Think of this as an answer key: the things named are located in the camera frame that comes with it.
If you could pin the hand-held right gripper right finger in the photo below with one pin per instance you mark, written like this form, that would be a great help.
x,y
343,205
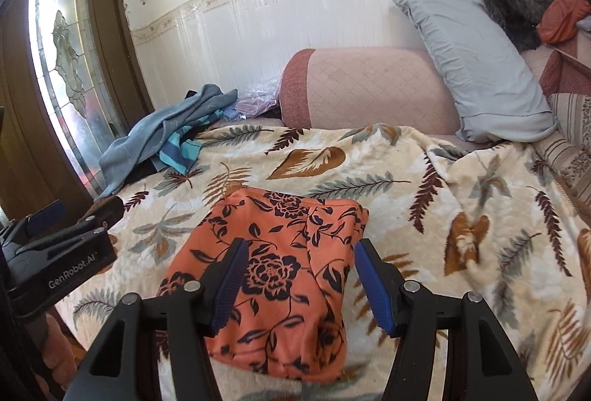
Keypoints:
x,y
376,285

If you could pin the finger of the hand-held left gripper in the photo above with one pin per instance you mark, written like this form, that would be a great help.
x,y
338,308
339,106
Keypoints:
x,y
46,216
104,211

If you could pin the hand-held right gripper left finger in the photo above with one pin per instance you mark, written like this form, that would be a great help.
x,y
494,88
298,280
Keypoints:
x,y
228,285

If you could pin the orange floral garment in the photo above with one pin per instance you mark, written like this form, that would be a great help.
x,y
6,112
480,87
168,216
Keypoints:
x,y
277,234

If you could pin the person's left hand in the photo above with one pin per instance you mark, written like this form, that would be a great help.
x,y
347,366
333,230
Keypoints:
x,y
51,341

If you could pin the blue-grey cloth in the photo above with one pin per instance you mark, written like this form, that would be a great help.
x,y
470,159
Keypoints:
x,y
152,128

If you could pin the teal striped cloth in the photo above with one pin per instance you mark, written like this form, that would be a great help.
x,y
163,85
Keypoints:
x,y
180,151

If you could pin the wooden door with stained glass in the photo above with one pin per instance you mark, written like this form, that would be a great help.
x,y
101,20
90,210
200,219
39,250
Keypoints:
x,y
18,105

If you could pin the leaf print blanket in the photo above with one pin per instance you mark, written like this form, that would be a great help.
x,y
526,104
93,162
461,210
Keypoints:
x,y
461,207

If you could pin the clear plastic bag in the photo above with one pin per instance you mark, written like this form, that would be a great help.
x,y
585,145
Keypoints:
x,y
256,103

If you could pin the beige pillow with red band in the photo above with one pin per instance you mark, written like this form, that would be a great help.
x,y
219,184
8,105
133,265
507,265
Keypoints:
x,y
369,91

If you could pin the striped floral sofa cover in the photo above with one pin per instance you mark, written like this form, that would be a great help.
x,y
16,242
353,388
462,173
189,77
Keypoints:
x,y
570,137

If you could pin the grey pillow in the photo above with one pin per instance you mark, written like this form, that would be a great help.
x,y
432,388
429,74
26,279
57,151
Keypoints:
x,y
475,59

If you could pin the dark fur garment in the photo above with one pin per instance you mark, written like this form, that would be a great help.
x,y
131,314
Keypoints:
x,y
512,8

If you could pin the orange-red cloth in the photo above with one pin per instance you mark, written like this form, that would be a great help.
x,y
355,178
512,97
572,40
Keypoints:
x,y
563,13

